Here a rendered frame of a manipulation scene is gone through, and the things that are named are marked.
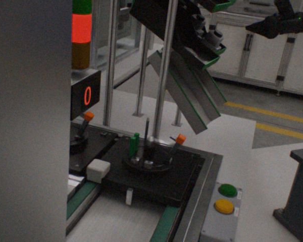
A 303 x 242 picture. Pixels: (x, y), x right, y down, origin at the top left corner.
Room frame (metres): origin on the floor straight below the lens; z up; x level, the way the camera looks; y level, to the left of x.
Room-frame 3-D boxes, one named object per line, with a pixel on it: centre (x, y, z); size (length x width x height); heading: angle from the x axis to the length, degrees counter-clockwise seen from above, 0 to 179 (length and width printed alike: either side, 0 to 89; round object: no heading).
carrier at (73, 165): (0.92, 0.24, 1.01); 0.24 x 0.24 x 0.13; 75
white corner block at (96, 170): (0.79, 0.11, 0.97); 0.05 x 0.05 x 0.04; 75
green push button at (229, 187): (0.78, -0.21, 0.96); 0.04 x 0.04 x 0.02
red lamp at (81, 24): (0.70, 0.16, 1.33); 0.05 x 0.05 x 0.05
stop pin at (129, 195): (0.73, 0.03, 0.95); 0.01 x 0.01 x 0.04; 75
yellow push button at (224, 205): (0.71, -0.19, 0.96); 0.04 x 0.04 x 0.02
